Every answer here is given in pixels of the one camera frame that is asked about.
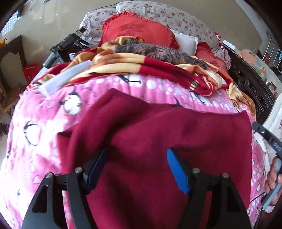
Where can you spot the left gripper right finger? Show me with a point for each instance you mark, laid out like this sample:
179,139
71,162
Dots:
226,210

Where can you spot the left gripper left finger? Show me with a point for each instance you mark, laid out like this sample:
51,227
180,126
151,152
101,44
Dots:
46,209

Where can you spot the dark red fleece garment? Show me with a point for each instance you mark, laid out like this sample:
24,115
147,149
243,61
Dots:
136,188

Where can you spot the right hand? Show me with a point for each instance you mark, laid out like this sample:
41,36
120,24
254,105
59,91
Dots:
272,177

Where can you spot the white ornate chair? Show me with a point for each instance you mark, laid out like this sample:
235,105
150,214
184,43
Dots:
274,120

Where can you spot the pink penguin quilt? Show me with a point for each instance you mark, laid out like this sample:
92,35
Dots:
31,146

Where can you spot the dark carved headboard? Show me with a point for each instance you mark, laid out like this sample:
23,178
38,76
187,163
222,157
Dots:
248,81

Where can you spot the metal rack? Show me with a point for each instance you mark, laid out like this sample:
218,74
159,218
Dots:
272,55

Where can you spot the red heart pillow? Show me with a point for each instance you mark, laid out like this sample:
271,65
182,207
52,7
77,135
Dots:
128,23
204,53

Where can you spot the wooden chair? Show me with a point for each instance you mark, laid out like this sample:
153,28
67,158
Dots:
12,98

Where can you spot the small white pillow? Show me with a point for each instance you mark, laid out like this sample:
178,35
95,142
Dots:
187,44

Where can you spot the white rolled tube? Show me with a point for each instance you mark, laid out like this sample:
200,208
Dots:
54,84

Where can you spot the red bin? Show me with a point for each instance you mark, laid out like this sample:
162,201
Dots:
30,71

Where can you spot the floral white pillow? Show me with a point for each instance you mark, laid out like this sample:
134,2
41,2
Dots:
172,17

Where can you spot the black tripod stand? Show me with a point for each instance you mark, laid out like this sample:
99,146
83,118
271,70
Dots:
60,52

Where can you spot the red yellow floral blanket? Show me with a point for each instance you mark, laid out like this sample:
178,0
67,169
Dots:
194,78

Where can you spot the dark wooden desk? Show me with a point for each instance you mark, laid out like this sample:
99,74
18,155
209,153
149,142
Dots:
12,62

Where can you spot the dark patterned cloth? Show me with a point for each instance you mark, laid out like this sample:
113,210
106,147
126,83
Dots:
158,52

